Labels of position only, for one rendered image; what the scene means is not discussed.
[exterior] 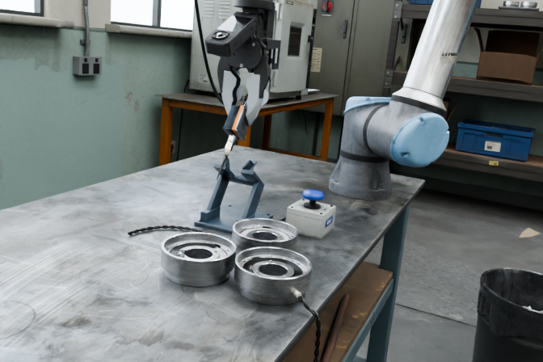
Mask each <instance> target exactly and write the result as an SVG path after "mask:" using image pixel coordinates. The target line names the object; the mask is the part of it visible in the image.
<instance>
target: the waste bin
mask: <svg viewBox="0 0 543 362"><path fill-rule="evenodd" d="M523 306H527V307H529V306H530V307H531V309H528V308H525V307H523ZM477 308H478V309H477V313H478V320H477V327H476V335H475V341H474V355H473V362H543V312H539V311H542V310H543V274H541V273H538V272H534V271H528V270H524V269H518V268H494V269H490V270H487V271H485V272H483V273H482V275H481V278H480V289H479V293H478V305H477Z"/></svg>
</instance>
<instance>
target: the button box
mask: <svg viewBox="0 0 543 362"><path fill-rule="evenodd" d="M335 210H336V206H334V205H329V204H323V203H318V202H316V205H314V206H313V205H309V200H304V199H300V200H298V201H297V202H296V203H294V204H292V205H290V206H288V207H287V214H286V222H287V223H289V224H290V225H293V226H294V227H296V228H297V230H298V232H299V234H300V235H303V236H306V237H311V238H316V239H320V240H321V239H323V238H324V237H325V236H326V235H327V234H328V233H329V232H330V231H331V230H332V229H333V228H334V223H335Z"/></svg>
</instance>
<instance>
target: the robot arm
mask: <svg viewBox="0 0 543 362"><path fill-rule="evenodd" d="M273 1H275V0H234V4H233V6H234V7H238V8H242V12H238V11H236V12H235V13H234V14H233V15H231V16H230V17H229V18H228V19H227V20H226V21H225V22H224V23H223V24H222V25H220V26H219V27H218V28H217V29H216V30H214V31H213V32H212V33H211V34H210V35H209V36H207V37H206V38H205V39H204V42H205V47H206V51H207V53H208V54H213V55H215V56H216V55H217V56H219V57H221V58H220V60H219V63H218V67H217V77H218V82H219V87H220V91H221V95H222V99H223V103H224V105H225V109H226V112H227V114H229V111H230V109H231V107H232V105H235V106H236V102H237V101H239V100H240V99H241V97H242V87H241V86H240V82H241V79H240V72H239V69H241V68H247V70H248V72H249V73H254V74H253V75H251V76H250V77H249V78H248V79H247V80H246V89H247V91H248V98H247V100H246V105H247V109H246V114H245V117H246V122H247V125H252V124H253V122H254V121H255V119H256V117H257V115H258V114H259V110H260V108H261V107H262V106H263V105H264V104H265V103H267V101H268V92H267V91H266V87H267V84H268V83H269V80H270V77H271V67H270V64H272V69H279V60H280V43H281V40H273V39H272V37H273V27H274V18H275V8H276V6H275V3H274V2H273ZM478 2H479V0H434V2H433V4H432V7H431V10H430V13H429V16H428V18H427V22H426V24H425V27H424V29H423V33H422V35H421V38H420V40H419V44H418V47H417V49H416V51H415V55H414V58H413V61H412V62H411V65H410V69H409V71H408V74H407V76H406V81H405V82H404V85H403V88H402V89H401V90H399V91H397V92H395V93H393V94H392V97H391V98H386V97H351V98H350V99H348V101H347V104H346V109H345V111H344V122H343V135H342V141H341V149H340V155H339V160H338V162H337V164H336V166H335V169H334V171H333V173H332V175H331V177H330V182H329V189H330V190H331V191H332V192H333V193H335V194H337V195H340V196H345V197H347V198H352V199H356V200H388V199H389V198H390V197H391V196H392V190H393V186H392V181H391V177H390V172H389V159H390V160H392V161H395V162H396V163H398V164H400V165H403V166H411V167H423V166H427V165H429V164H430V163H432V162H434V161H435V160H436V159H438V158H439V157H440V155H441V154H442V153H443V152H444V150H445V148H446V146H447V144H448V139H449V131H448V124H447V122H446V120H445V119H444V116H445V113H446V111H447V110H446V108H445V106H444V104H443V98H444V94H445V91H446V90H447V87H448V84H449V81H450V78H451V76H452V74H453V70H454V67H455V65H456V63H457V59H458V57H459V54H460V51H461V48H462V45H463V43H464V41H465V37H466V35H467V32H468V30H469V26H470V24H471V21H472V18H473V16H474V12H475V11H476V8H477V5H478ZM276 48H277V49H278V53H277V62H276V63H275V58H276ZM272 49H274V51H273V58H271V54H272Z"/></svg>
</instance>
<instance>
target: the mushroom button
mask: <svg viewBox="0 0 543 362"><path fill-rule="evenodd" d="M302 196H303V197H304V198H306V199H307V200H309V205H313V206H314V205H316V200H323V199H324V193H323V192H320V191H318V190H313V189H309V190H305V191H303V193H302Z"/></svg>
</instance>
